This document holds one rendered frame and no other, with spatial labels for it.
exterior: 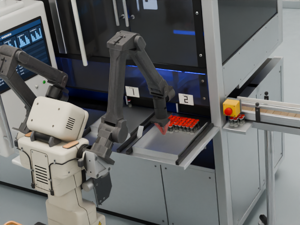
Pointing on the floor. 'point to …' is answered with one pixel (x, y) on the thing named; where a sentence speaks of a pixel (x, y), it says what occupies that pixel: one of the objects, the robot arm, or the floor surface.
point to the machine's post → (217, 108)
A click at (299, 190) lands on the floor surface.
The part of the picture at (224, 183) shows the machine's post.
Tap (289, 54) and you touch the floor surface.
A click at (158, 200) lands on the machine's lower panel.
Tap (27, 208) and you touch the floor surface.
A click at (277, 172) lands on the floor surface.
